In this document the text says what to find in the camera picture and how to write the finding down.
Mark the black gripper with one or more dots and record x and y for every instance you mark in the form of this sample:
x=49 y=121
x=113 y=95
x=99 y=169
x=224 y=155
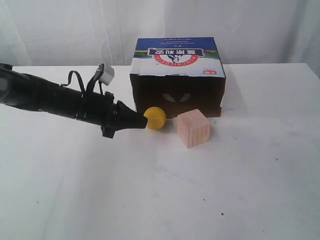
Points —
x=100 y=109

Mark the yellow tennis ball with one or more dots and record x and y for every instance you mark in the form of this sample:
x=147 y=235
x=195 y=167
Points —
x=156 y=117

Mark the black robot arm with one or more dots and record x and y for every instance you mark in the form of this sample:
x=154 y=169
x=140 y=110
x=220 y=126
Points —
x=72 y=100

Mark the printed cardboard box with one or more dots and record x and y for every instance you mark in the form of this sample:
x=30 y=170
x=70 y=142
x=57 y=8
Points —
x=178 y=74

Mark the light wooden cube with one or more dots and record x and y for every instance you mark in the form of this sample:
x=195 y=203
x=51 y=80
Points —
x=193 y=128

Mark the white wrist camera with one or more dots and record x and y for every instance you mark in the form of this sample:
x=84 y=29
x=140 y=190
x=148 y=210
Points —
x=105 y=73

